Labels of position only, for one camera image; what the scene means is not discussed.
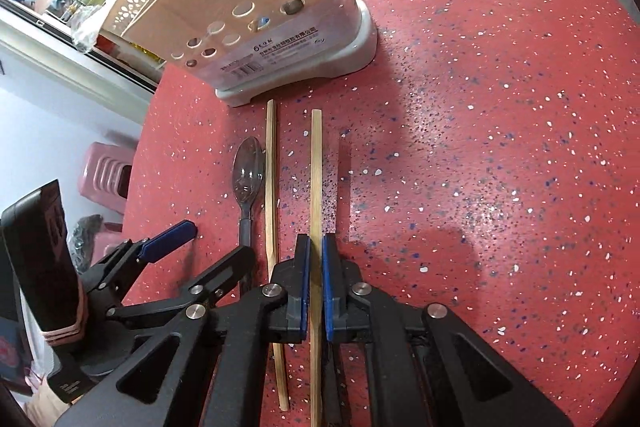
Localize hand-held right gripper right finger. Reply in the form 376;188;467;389
321;233;573;427

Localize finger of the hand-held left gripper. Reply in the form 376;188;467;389
107;245;256;328
80;220;198;303

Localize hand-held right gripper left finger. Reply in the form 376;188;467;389
55;234;311;427

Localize plain wooden chopstick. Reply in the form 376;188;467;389
266;99;291;411
310;108;325;427

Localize black plastic spoon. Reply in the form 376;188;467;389
231;136;267;303

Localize person's left forearm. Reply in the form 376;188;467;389
25;379;81;427

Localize person's left hand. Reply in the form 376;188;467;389
40;289;90;349

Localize dark cloth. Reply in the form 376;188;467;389
72;214;107;271

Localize pink plastic stool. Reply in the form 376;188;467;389
80;142;138;214

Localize cluttered shelf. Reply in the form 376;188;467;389
0;0;162;94

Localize crumpled clear plastic bags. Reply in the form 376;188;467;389
70;4;109;50

